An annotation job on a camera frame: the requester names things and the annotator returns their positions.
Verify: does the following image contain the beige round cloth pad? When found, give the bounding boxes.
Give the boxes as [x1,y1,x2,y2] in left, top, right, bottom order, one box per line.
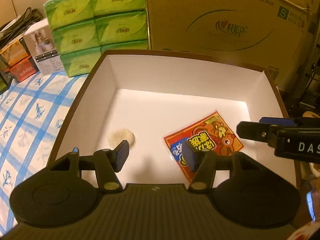
[108,128,135,148]

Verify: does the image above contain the red snack packet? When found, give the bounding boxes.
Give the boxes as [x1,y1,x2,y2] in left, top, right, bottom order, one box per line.
[164,111,244,181]

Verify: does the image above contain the red box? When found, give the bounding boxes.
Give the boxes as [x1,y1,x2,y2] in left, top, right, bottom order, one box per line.
[9,56,39,82]

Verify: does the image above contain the black coiled cables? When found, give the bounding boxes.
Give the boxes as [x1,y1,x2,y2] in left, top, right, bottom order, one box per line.
[0,6,45,48]

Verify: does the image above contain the green tissue pack bundle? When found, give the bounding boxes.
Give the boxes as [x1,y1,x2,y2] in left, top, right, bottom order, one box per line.
[44,0,149,77]

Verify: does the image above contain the orange brown box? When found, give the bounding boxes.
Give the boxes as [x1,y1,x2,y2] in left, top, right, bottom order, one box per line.
[1,37,30,67]

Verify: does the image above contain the brown box white inside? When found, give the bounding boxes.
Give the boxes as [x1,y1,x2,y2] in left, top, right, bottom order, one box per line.
[49,50,287,185]

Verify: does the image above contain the white product box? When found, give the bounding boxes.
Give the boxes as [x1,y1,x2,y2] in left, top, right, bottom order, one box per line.
[23,18,65,75]

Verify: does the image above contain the blue checkered tablecloth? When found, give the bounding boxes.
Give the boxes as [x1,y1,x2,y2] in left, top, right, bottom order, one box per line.
[1,72,87,235]

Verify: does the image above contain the large cardboard carton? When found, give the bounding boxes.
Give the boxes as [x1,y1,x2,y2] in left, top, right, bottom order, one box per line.
[147,0,319,90]

